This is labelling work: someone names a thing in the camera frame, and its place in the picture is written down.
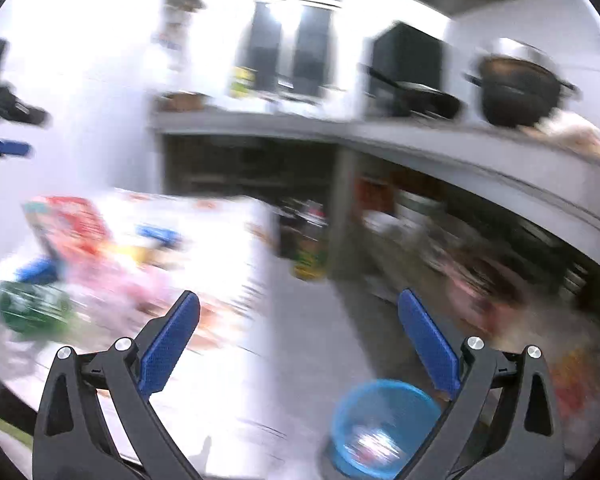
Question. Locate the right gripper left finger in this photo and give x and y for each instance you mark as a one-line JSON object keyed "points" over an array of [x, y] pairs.
{"points": [[71, 436]]}

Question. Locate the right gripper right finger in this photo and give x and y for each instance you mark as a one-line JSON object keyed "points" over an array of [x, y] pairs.
{"points": [[525, 437]]}

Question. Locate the red cartoon snack bag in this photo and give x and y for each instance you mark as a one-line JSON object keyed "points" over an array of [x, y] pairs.
{"points": [[67, 227]]}

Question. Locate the green drink bottle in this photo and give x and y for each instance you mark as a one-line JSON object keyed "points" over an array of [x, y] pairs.
{"points": [[33, 310]]}

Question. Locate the blue snack wrapper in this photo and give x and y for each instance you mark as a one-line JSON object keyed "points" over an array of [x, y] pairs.
{"points": [[164, 237]]}

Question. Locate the blue white toothpaste box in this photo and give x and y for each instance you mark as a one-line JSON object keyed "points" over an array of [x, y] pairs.
{"points": [[42, 271]]}

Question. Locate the blue plastic trash basket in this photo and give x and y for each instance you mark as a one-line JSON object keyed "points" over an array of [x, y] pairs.
{"points": [[378, 427]]}

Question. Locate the grey kitchen counter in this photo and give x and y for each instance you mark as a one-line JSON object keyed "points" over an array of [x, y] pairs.
{"points": [[551, 186]]}

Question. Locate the pink plastic basin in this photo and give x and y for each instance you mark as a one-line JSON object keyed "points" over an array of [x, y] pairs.
{"points": [[484, 294]]}

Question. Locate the floral tablecloth table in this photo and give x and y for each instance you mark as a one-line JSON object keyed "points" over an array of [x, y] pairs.
{"points": [[218, 404]]}

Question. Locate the copper pot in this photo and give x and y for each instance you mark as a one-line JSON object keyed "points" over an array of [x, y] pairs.
{"points": [[181, 102]]}

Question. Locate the oil bottle on floor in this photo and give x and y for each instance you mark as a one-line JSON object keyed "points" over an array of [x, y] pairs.
{"points": [[303, 231]]}

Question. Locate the black pot with lid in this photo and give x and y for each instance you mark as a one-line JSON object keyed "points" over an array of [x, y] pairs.
{"points": [[519, 84]]}

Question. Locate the black wok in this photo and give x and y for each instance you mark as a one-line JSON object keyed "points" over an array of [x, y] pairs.
{"points": [[409, 99]]}

